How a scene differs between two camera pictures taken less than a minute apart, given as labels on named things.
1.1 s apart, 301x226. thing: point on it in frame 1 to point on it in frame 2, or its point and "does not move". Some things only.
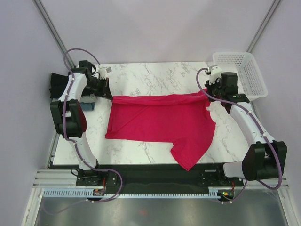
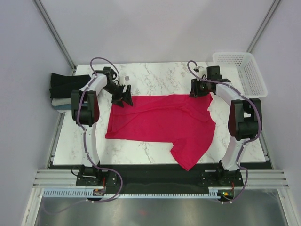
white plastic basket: [250, 81] does not move
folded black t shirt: [58, 84] does not move
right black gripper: [209, 87] to [195, 92]
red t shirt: [185, 120] does not move
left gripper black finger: [106, 92] to [119, 99]
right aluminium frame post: [262, 25] does not move
